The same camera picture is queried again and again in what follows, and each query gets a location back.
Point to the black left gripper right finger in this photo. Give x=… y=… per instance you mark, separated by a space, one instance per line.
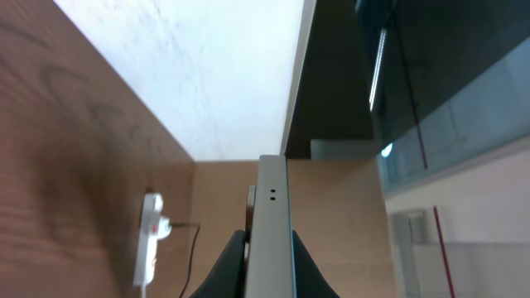
x=310 y=283

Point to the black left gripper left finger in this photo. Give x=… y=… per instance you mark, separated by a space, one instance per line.
x=225 y=279

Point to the silver smartphone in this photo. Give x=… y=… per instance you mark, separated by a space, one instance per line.
x=271 y=267

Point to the white USB charger adapter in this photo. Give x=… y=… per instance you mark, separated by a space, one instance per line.
x=163 y=228

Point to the white power strip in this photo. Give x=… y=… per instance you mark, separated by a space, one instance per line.
x=146 y=258

